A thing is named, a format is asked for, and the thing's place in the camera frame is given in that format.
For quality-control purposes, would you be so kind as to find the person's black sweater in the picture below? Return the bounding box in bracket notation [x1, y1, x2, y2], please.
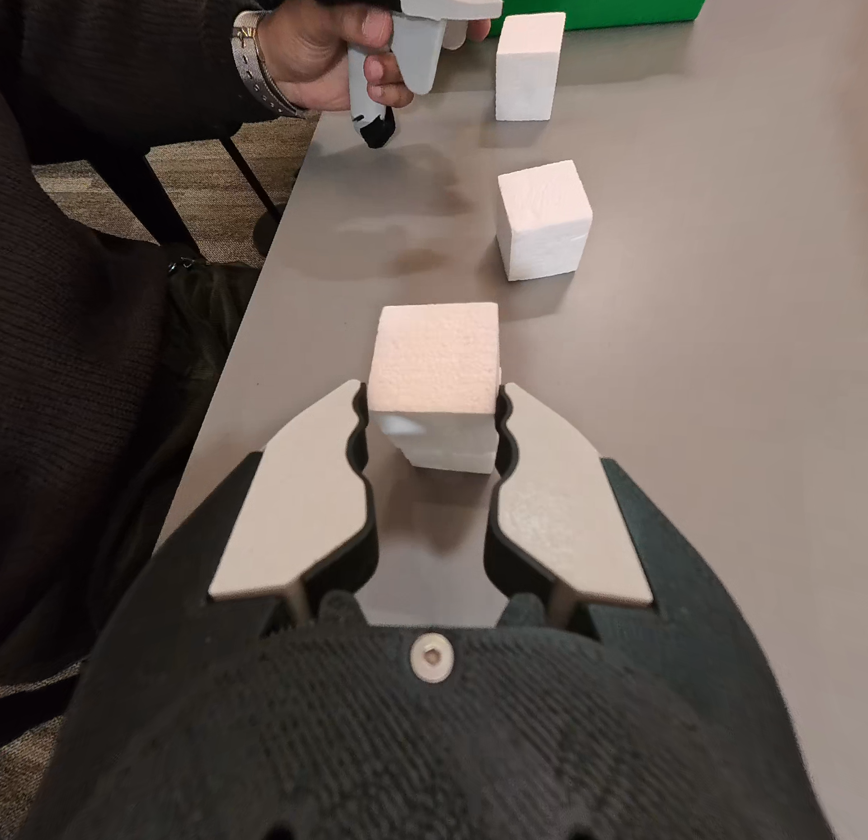
[0, 94, 259, 685]

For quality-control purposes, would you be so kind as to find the white foam cube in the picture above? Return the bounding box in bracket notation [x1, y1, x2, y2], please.
[496, 160, 594, 282]
[400, 433, 497, 475]
[494, 12, 567, 122]
[368, 302, 504, 441]

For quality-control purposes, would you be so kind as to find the person's left hand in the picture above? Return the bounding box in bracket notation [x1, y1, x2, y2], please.
[256, 3, 492, 113]

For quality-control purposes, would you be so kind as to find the green plastic bin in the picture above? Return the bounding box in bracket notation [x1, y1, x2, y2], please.
[488, 0, 720, 33]

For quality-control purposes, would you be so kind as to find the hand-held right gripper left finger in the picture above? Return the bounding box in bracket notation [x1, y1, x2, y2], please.
[207, 379, 378, 623]

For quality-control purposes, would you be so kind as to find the person's left forearm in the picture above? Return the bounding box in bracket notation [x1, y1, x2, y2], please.
[0, 0, 272, 150]

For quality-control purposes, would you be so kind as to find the silver wrist bracelet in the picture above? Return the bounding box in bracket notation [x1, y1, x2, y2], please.
[231, 9, 307, 119]

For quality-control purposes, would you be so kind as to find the black chair base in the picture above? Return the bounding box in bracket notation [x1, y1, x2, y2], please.
[88, 131, 287, 248]

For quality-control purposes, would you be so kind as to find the dark cloth with zipper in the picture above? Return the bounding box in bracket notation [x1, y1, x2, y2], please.
[166, 244, 262, 394]

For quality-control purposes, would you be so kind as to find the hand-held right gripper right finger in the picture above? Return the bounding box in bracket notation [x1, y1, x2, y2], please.
[483, 382, 656, 629]

